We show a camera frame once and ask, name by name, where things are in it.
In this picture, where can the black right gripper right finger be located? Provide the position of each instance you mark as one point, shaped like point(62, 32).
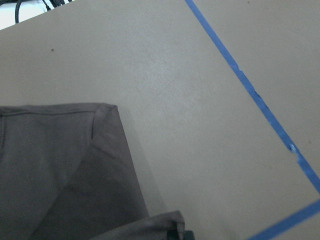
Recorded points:
point(188, 235)

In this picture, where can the blue tape line crosswise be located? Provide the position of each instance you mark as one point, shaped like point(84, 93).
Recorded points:
point(259, 101)

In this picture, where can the dark brown t-shirt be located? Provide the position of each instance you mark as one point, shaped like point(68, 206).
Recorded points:
point(66, 173)

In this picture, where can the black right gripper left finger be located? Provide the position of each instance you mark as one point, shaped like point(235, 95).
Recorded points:
point(172, 235)

